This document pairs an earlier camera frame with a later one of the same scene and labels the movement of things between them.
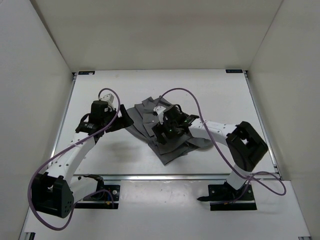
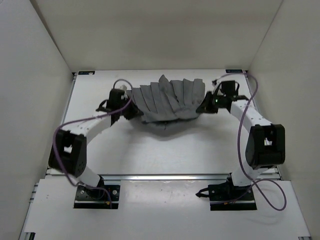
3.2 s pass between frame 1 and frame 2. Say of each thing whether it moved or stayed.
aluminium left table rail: stayed
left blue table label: stayed
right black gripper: moved
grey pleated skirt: moved
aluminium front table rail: stayed
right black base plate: stayed
